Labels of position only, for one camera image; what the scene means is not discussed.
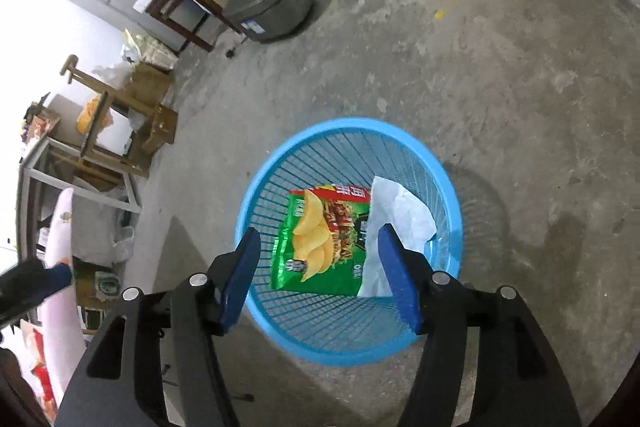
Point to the green potato chip bag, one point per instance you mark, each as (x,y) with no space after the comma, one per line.
(320,227)

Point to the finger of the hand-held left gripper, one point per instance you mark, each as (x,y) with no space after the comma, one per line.
(55,278)

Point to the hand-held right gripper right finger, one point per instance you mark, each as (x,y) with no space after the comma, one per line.
(400,282)

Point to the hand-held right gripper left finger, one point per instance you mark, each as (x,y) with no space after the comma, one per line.
(242,277)

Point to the white plastic bag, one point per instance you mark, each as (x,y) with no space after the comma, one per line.
(112,74)

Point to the blue plastic mesh basket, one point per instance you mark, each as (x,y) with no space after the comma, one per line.
(330,347)

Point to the yellow bag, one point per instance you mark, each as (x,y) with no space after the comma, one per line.
(90,117)

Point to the brown cardboard box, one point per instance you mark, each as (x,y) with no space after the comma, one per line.
(162,129)
(147,84)

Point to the grey round lidded case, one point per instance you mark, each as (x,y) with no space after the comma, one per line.
(270,2)

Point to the white metal frame table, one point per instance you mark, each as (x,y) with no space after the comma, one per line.
(125,202)

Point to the red printed bag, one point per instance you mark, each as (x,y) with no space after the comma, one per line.
(42,382)

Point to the white paper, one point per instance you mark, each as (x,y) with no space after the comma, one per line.
(400,207)

